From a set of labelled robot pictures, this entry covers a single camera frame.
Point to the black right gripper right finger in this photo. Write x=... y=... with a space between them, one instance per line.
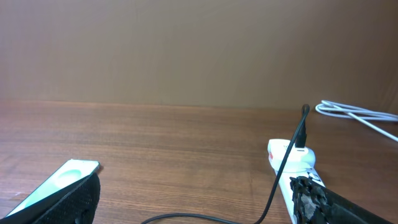
x=315 y=204

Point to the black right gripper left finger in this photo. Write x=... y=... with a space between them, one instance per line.
x=73 y=204

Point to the blue screen smartphone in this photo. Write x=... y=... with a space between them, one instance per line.
x=70 y=172

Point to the white charger adapter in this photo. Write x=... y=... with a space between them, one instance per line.
x=300 y=159

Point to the white power strip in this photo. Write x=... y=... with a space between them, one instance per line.
x=276 y=149

